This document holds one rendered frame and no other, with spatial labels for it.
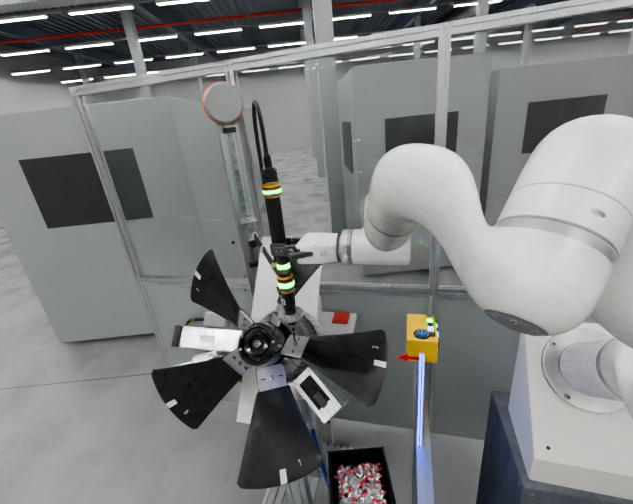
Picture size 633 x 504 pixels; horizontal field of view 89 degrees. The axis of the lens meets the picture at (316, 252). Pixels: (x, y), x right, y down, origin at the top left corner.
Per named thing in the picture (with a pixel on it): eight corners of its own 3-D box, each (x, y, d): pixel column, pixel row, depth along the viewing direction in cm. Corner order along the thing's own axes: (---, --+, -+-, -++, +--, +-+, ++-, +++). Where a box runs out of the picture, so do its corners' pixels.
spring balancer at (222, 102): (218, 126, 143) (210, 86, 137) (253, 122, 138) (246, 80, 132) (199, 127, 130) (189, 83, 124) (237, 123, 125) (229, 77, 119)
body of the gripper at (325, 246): (342, 270, 75) (296, 268, 78) (349, 252, 84) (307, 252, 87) (339, 239, 72) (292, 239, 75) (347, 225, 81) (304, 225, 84)
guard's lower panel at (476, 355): (179, 391, 237) (141, 281, 202) (605, 453, 166) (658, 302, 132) (176, 394, 234) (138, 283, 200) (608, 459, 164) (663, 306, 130)
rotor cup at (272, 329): (248, 327, 105) (228, 324, 93) (290, 316, 103) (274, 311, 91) (255, 374, 100) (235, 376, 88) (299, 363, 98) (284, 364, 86)
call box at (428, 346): (406, 335, 127) (406, 312, 123) (433, 337, 124) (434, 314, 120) (406, 364, 113) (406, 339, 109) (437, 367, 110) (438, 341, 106)
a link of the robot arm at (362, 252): (352, 221, 74) (350, 260, 72) (411, 220, 71) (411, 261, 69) (357, 231, 82) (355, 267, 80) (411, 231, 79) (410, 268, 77)
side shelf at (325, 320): (290, 314, 174) (289, 309, 173) (356, 318, 165) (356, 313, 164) (274, 342, 153) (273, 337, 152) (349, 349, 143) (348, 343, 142)
